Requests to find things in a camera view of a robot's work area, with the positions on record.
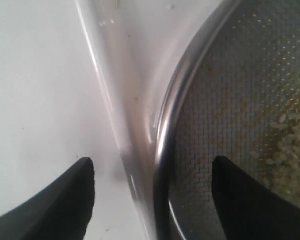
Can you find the round steel mesh sieve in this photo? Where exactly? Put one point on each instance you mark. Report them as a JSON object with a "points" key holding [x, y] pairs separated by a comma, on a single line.
{"points": [[251, 69]]}

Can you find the rice grain pile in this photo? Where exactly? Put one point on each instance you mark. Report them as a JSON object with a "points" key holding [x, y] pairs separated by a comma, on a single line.
{"points": [[274, 154]]}

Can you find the clear plastic tray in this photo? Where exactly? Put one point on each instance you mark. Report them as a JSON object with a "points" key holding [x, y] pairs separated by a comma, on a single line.
{"points": [[145, 54]]}

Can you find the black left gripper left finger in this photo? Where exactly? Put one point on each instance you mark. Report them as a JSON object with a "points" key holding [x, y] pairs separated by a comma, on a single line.
{"points": [[61, 211]]}

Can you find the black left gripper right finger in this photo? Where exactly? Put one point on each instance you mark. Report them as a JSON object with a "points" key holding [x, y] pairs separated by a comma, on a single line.
{"points": [[247, 210]]}

